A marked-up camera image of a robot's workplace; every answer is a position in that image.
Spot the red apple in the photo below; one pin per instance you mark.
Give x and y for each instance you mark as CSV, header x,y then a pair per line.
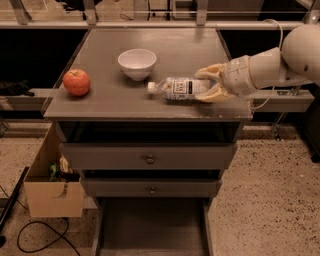
x,y
76,82

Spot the black bar on floor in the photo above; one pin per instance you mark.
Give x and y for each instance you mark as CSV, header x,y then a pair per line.
x,y
6,204

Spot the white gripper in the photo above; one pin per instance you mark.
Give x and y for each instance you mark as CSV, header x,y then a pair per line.
x,y
236,78

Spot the items in cardboard box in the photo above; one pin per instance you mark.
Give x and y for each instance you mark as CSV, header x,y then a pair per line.
x,y
60,170

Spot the grey drawer cabinet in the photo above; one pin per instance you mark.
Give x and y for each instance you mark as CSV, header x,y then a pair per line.
x,y
120,111

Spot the clear plastic water bottle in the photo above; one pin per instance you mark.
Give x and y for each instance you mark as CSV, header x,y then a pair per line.
x,y
179,88

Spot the grey top drawer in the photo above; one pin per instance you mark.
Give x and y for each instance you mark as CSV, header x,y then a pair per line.
x,y
104,157

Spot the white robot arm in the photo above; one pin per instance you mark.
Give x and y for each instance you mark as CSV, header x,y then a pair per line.
x,y
297,62

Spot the white bowl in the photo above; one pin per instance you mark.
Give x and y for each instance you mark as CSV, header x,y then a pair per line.
x,y
137,64

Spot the metal frame rail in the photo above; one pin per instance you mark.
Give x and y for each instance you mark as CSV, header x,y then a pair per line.
x,y
220,25

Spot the grey bottom drawer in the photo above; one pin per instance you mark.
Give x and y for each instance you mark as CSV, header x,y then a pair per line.
x,y
152,227

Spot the cardboard box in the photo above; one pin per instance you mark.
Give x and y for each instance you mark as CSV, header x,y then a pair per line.
x,y
63,198

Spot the grey drawer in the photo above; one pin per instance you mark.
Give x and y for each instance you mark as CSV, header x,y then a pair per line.
x,y
152,227
104,187
104,157

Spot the grey middle drawer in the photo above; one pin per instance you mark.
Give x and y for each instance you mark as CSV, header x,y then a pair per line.
x,y
104,187

